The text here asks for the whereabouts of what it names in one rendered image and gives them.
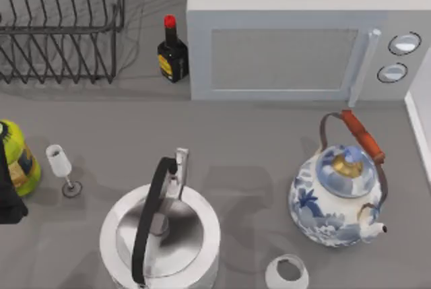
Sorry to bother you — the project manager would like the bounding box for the dark bottle with red cap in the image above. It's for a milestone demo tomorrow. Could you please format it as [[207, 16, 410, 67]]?
[[156, 14, 189, 84]]

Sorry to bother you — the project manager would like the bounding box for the microwave door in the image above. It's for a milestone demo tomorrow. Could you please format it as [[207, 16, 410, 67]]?
[[187, 10, 388, 102]]

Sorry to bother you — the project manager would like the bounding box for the blue and white porcelain teapot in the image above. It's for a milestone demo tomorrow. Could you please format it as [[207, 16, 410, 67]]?
[[288, 109, 389, 247]]

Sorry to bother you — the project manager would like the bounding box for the white wine glass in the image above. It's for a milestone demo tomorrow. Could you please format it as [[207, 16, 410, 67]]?
[[45, 144, 83, 198]]

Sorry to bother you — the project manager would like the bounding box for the white cup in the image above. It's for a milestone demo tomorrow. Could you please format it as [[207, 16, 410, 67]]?
[[265, 254, 310, 289]]

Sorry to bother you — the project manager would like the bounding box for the microwave knob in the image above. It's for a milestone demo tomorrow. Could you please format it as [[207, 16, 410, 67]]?
[[388, 32, 422, 57], [376, 62, 409, 84]]

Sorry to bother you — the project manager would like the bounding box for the green and yellow bottle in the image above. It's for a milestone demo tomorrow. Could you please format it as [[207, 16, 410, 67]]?
[[0, 119, 42, 197]]

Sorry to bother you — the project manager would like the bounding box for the steel kettle with black handle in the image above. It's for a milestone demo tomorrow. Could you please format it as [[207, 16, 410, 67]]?
[[99, 148, 222, 289]]

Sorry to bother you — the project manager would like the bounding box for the microwave door handle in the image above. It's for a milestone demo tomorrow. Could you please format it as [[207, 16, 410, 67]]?
[[347, 28, 382, 108]]

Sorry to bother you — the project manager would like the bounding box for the dark wire dish rack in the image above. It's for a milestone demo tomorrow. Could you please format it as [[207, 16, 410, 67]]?
[[0, 0, 129, 85]]

